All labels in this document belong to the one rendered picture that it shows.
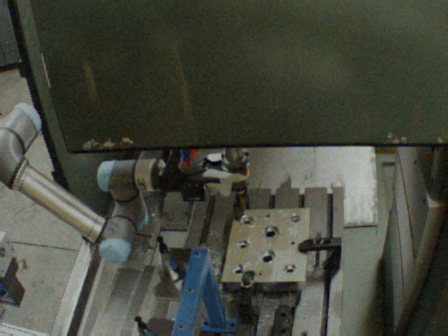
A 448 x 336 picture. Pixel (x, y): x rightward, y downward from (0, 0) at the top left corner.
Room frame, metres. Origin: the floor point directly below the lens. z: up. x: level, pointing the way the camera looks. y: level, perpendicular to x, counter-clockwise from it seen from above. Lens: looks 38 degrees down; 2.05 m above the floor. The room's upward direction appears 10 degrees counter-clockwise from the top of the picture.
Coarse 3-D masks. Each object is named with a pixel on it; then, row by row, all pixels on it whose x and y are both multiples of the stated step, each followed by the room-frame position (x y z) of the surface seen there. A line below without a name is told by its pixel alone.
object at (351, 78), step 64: (64, 0) 0.64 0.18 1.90; (128, 0) 0.61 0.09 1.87; (192, 0) 0.59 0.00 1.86; (256, 0) 0.57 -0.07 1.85; (320, 0) 0.55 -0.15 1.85; (384, 0) 0.53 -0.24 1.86; (64, 64) 0.64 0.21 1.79; (128, 64) 0.62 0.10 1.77; (192, 64) 0.60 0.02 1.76; (256, 64) 0.58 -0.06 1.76; (320, 64) 0.56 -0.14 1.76; (384, 64) 0.53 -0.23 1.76; (64, 128) 0.65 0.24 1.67; (128, 128) 0.62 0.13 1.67; (192, 128) 0.60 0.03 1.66; (256, 128) 0.58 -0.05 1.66; (320, 128) 0.56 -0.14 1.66; (384, 128) 0.53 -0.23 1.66
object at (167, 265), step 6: (168, 252) 0.73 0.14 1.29; (162, 258) 0.73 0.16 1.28; (168, 258) 0.73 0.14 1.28; (174, 258) 0.74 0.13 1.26; (162, 264) 0.73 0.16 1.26; (168, 264) 0.72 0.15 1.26; (174, 264) 0.73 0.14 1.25; (162, 270) 0.73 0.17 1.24; (168, 270) 0.72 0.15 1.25; (174, 270) 0.72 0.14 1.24; (168, 276) 0.72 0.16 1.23; (174, 276) 0.72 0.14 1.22
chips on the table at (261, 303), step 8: (320, 264) 0.94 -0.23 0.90; (232, 296) 0.89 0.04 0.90; (256, 296) 0.87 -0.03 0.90; (264, 296) 0.87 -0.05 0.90; (288, 296) 0.85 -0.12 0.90; (296, 296) 0.84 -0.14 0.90; (256, 304) 0.84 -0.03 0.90; (264, 304) 0.83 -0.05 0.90; (272, 304) 0.83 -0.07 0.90; (280, 304) 0.82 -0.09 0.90; (288, 304) 0.81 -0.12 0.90; (304, 304) 0.80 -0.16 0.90; (256, 312) 0.82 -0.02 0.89; (264, 312) 0.80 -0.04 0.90; (272, 312) 0.80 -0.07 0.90
